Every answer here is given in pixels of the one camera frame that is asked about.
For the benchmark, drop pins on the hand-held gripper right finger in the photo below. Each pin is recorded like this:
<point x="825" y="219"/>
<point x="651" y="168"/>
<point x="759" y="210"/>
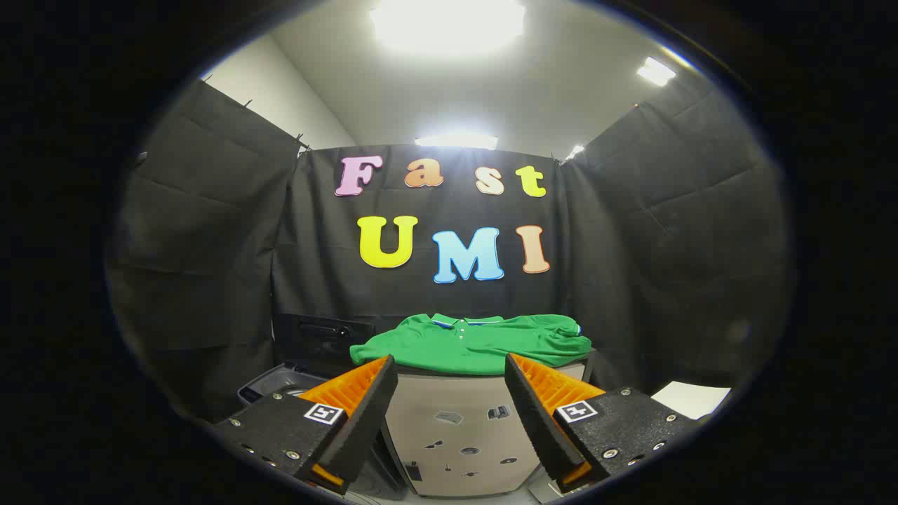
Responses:
<point x="537" y="421"/>

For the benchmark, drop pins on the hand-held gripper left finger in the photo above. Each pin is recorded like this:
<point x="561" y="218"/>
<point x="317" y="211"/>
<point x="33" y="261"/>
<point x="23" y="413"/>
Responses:
<point x="365" y="421"/>

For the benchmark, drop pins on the black backdrop cloth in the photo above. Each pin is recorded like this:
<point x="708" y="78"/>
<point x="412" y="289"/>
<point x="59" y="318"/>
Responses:
<point x="210" y="245"/>

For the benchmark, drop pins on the dark washing machine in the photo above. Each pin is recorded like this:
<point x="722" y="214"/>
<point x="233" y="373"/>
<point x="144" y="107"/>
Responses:
<point x="277" y="382"/>

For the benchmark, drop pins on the rectangular ceiling light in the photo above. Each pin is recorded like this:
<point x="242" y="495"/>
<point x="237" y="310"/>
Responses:
<point x="656" y="71"/>

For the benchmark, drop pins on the white paper sheet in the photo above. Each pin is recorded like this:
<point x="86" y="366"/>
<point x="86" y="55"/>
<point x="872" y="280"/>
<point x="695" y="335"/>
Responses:
<point x="691" y="400"/>

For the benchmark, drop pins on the large ceiling light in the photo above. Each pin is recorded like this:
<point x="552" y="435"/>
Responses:
<point x="449" y="24"/>

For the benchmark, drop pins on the green polo shirt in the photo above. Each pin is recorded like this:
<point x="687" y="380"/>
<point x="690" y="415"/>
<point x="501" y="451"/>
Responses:
<point x="477" y="344"/>

